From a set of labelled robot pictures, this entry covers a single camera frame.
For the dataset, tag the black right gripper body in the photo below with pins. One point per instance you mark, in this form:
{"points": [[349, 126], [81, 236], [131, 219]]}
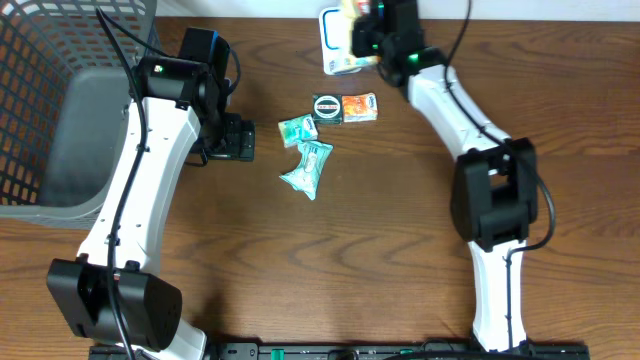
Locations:
{"points": [[366, 35]]}

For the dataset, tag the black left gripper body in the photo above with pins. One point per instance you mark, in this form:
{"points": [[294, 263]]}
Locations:
{"points": [[240, 138]]}

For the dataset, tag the cream snack bag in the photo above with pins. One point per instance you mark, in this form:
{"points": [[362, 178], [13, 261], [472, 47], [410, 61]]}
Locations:
{"points": [[347, 61]]}

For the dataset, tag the orange snack packet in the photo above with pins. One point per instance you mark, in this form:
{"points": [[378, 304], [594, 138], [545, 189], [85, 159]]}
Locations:
{"points": [[360, 108]]}

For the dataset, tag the teal white tissue packet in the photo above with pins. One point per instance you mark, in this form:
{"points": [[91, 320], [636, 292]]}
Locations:
{"points": [[306, 176]]}

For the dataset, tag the green Zam-Buk ointment box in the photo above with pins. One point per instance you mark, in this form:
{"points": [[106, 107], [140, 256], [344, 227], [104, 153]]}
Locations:
{"points": [[327, 109]]}

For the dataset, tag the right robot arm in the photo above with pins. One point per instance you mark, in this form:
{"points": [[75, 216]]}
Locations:
{"points": [[493, 200]]}

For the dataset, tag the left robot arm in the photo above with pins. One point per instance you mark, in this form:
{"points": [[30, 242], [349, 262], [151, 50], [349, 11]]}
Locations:
{"points": [[111, 291]]}

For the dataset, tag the white barcode scanner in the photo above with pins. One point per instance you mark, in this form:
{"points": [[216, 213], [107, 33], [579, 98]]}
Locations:
{"points": [[335, 57]]}

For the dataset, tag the grey plastic mesh basket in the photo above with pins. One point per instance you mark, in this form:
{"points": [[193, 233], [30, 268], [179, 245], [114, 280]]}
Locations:
{"points": [[64, 100]]}

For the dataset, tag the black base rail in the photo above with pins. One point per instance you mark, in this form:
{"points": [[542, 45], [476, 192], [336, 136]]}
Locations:
{"points": [[431, 350]]}

